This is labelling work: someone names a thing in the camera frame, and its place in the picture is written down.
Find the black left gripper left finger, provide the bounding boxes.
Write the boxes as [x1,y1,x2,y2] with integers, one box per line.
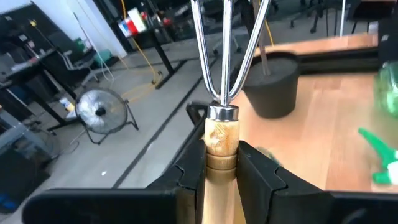
[21,139,208,224]

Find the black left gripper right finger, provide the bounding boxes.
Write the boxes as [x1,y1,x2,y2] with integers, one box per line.
[237,139,398,224]

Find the three-prong cultivator wooden handle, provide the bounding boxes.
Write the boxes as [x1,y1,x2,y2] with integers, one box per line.
[190,0,272,224]

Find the green spray bottle white nozzle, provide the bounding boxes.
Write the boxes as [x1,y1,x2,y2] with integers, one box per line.
[357,60,398,186]

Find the black plant pot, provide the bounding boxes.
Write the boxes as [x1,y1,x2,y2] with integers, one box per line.
[241,51,301,119]

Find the round metal floor fan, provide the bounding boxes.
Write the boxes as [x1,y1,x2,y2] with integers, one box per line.
[74,87,140,146]

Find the black desk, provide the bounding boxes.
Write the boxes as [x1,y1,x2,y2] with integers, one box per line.
[93,0,189,90]

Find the yellow cable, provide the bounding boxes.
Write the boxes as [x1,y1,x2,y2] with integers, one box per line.
[120,0,163,86]

